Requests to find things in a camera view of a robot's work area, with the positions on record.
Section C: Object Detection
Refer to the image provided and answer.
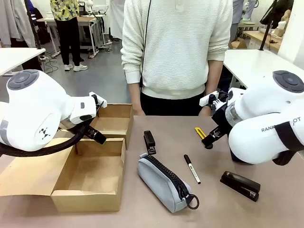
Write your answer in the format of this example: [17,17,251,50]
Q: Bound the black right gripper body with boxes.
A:
[210,93,233,137]

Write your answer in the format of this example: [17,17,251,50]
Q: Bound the yellow utility knife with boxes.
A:
[194,127,208,140]

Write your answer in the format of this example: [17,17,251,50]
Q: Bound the black marker pen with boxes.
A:
[183,154,201,185]

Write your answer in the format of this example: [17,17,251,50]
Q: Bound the small black stapler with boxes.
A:
[143,130,157,155]

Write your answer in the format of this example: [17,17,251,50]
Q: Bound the large black stapler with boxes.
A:
[219,171,261,203]

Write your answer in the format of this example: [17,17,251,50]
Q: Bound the grey zip pencil case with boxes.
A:
[137,152,200,214]

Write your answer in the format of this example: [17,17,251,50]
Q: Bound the person's right forearm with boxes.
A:
[127,81,144,112]

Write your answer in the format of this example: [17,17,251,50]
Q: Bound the person's left forearm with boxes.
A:
[204,58,225,98]

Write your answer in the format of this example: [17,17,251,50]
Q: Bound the small open cardboard box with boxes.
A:
[58,103,133,151]

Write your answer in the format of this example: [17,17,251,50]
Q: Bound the large open cardboard box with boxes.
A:
[0,137,127,213]

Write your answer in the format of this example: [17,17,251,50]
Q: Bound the cardboard box on floor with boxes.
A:
[228,37,248,49]

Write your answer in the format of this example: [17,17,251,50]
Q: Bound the person's left hand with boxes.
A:
[198,106,212,117]

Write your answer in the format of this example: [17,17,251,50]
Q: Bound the black trousers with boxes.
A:
[140,91,212,116]

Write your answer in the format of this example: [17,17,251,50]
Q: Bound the white side table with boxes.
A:
[223,49,304,90]

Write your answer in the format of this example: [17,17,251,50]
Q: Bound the person in white sweater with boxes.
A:
[120,0,233,100]

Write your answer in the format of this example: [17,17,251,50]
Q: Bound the light wooden desk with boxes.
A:
[243,30,281,52]

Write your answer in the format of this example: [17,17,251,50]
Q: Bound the black slanted pole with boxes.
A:
[259,0,279,51]

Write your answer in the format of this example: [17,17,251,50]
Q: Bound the person in grey-blue clothes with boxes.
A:
[231,0,247,43]

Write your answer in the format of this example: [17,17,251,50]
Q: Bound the person in yellow patterned shirt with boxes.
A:
[49,0,89,72]

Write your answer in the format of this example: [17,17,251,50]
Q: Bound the white table with white legs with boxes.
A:
[0,47,46,77]

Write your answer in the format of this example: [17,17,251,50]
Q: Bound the wood-top background desk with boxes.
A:
[37,16,102,59]

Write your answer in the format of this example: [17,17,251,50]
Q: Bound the black hanging bag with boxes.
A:
[260,0,295,29]

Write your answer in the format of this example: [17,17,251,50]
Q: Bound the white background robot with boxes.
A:
[79,0,95,13]

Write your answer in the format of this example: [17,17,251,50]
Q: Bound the grey hanging garment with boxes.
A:
[0,0,36,48]

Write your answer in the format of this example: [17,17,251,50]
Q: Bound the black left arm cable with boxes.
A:
[0,116,97,158]

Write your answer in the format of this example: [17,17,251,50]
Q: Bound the thin black hanging cord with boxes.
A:
[140,0,152,89]

